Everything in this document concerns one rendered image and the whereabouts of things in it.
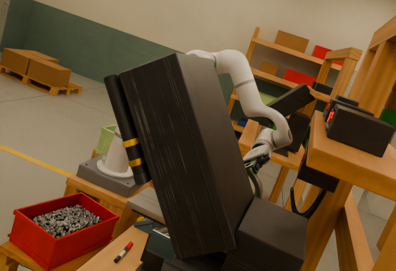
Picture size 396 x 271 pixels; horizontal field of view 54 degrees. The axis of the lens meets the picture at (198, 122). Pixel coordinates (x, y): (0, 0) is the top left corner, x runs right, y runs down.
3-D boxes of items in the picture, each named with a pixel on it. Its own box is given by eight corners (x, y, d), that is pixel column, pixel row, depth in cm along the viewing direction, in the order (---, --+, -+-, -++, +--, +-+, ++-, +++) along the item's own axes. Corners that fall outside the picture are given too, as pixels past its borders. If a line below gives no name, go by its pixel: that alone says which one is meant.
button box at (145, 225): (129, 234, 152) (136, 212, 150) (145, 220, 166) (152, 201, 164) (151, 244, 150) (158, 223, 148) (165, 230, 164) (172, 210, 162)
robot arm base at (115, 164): (89, 167, 188) (101, 132, 184) (105, 157, 206) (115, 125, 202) (125, 182, 186) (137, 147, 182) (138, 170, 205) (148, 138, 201)
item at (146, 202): (124, 208, 120) (126, 200, 119) (146, 194, 135) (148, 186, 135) (241, 265, 111) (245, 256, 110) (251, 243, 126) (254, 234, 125)
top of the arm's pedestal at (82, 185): (65, 184, 186) (66, 176, 185) (97, 167, 217) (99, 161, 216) (124, 210, 180) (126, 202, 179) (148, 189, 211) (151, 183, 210)
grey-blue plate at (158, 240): (138, 267, 128) (151, 230, 125) (141, 264, 130) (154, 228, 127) (164, 280, 125) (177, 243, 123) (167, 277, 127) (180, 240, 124)
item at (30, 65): (-5, 72, 667) (0, 47, 658) (27, 72, 745) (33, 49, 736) (53, 96, 642) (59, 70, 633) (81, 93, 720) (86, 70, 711)
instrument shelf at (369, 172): (305, 165, 74) (313, 146, 73) (311, 118, 160) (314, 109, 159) (443, 221, 68) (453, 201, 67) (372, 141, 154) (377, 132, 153)
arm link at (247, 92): (272, 73, 164) (297, 142, 161) (239, 87, 171) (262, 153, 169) (265, 72, 156) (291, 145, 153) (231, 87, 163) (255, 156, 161)
